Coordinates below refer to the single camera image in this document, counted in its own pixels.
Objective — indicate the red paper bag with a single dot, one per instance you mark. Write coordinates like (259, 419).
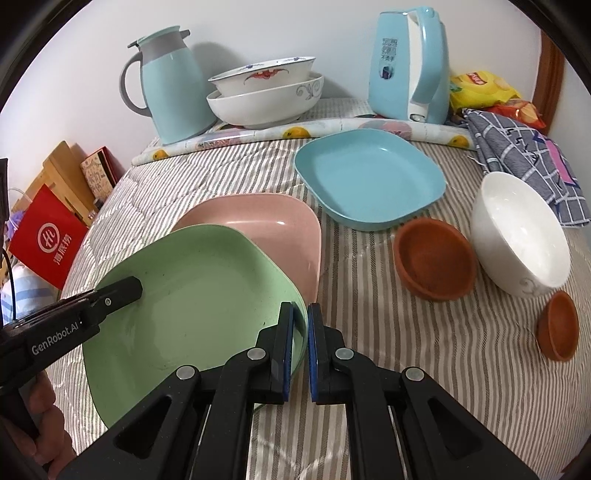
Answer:
(46, 240)

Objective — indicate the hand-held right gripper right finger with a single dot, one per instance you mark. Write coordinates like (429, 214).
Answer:
(315, 350)

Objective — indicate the green square plate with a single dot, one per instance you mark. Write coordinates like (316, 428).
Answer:
(184, 314)

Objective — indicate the light blue electric kettle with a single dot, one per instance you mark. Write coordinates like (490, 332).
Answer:
(392, 60)

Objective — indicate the pink square plate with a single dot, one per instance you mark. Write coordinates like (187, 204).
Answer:
(277, 230)

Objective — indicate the large brown bowl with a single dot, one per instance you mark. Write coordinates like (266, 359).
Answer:
(434, 258)

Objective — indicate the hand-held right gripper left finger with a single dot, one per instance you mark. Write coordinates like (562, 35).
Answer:
(288, 350)

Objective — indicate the grey checked cloth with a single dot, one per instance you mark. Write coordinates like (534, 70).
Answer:
(517, 147)

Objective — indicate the person's left hand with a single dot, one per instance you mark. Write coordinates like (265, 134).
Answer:
(48, 415)

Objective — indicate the wide white bowl grey pattern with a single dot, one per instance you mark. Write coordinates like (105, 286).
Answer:
(258, 108)

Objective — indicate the white ceramic bowl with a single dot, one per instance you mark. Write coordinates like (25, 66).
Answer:
(517, 221)

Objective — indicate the red chip bag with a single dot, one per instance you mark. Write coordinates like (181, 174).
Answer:
(521, 113)

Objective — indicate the yellow chip bag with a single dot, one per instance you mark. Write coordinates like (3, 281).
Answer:
(485, 90)

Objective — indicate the brown wooden door frame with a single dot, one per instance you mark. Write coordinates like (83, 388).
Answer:
(551, 78)

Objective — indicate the brown patterned box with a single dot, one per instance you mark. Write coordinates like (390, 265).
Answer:
(99, 173)

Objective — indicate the blue square plate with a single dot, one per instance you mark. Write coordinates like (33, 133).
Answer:
(369, 170)

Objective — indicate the white bowl with red print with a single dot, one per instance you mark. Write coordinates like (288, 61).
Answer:
(268, 81)

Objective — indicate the teal thermos jug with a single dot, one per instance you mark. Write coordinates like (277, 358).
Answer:
(180, 92)

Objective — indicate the small brown bowl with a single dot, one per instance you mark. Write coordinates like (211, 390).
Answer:
(558, 327)

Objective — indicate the rolled fruit print mat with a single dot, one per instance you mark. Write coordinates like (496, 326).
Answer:
(258, 134)

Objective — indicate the wooden folding rack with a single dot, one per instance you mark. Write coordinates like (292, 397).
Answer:
(60, 170)

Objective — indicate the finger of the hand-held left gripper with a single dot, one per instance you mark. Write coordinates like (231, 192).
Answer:
(120, 290)

